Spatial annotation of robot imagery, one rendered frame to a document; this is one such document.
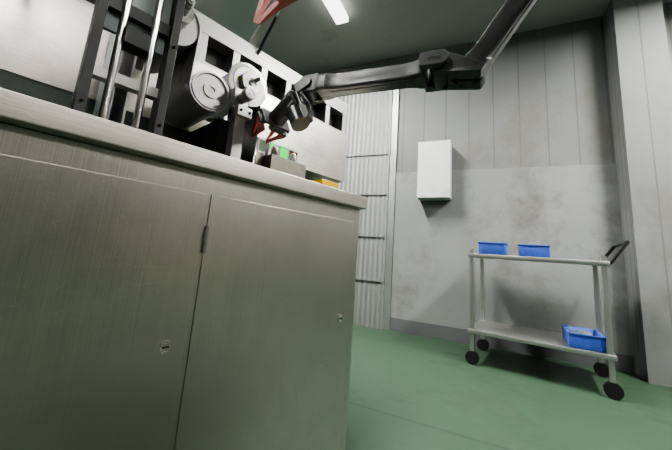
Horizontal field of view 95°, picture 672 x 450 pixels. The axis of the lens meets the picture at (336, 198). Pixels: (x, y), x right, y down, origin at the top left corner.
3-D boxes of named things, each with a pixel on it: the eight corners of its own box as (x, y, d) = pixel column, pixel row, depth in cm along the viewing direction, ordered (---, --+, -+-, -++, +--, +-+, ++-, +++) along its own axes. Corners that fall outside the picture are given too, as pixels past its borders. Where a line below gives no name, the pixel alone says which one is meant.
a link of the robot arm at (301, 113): (321, 91, 99) (308, 73, 91) (333, 116, 94) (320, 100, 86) (290, 111, 102) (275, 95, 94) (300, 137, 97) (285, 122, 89)
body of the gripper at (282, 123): (287, 135, 103) (301, 120, 100) (262, 124, 96) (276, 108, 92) (283, 121, 106) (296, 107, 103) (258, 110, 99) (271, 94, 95)
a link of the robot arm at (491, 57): (475, 105, 77) (475, 80, 68) (428, 88, 84) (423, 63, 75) (575, -38, 78) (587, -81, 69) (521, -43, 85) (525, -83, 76)
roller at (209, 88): (189, 100, 89) (195, 62, 91) (157, 120, 106) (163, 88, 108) (227, 115, 98) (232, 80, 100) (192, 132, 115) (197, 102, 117)
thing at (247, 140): (254, 154, 105) (261, 104, 108) (220, 164, 120) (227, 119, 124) (256, 155, 105) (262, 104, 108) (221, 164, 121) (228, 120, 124)
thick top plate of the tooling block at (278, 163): (269, 170, 104) (271, 153, 106) (213, 181, 131) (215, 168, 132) (304, 180, 116) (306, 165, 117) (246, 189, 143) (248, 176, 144)
